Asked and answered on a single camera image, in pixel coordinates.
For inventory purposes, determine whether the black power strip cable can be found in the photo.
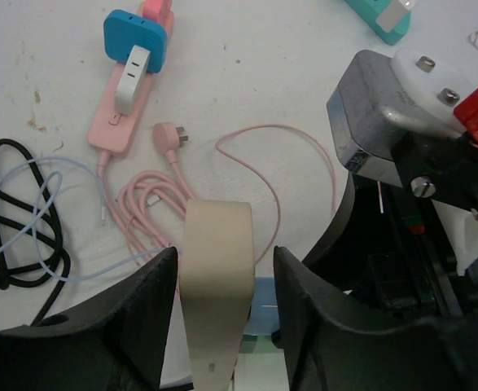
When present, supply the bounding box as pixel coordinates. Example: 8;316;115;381
0;138;72;327

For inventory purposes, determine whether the teal triangular power strip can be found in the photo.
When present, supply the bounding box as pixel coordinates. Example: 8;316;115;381
345;0;417;46

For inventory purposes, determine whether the white plug on teal strip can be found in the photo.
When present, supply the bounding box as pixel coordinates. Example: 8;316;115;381
376;0;417;33

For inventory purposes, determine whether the green charger plug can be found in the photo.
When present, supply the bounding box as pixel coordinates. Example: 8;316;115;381
239;335;281;354

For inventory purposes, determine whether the blue charger plug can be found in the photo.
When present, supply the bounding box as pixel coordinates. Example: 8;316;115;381
244;277;279;336

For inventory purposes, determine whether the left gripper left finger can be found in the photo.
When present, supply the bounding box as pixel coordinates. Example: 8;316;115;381
0;248;178;390

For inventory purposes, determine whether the pink adapter plug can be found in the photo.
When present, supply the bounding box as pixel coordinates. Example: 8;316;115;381
143;0;172;22

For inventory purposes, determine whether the white adapter plug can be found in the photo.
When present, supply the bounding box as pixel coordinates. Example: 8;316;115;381
115;46;150;116

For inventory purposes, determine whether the pink power strip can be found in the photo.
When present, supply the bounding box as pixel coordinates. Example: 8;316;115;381
87;1;174;157

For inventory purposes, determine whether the thin pink charging cable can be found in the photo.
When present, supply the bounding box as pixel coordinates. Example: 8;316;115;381
215;124;337;270

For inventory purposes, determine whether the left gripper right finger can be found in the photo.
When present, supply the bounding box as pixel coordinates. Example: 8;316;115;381
274;247;478;390

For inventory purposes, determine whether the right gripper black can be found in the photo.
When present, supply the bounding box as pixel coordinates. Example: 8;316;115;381
304;138;478;318

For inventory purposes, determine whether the blue adapter plug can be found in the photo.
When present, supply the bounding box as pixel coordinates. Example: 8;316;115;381
103;10;168;73

